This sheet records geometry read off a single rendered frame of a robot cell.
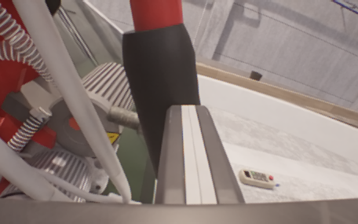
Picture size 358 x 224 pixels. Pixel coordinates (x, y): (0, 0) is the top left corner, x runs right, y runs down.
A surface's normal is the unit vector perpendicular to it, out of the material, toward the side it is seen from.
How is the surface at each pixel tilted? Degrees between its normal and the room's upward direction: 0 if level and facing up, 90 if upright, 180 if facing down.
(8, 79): 90
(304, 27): 90
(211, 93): 90
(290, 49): 90
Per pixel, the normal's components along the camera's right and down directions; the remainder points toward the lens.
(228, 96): -0.06, 0.46
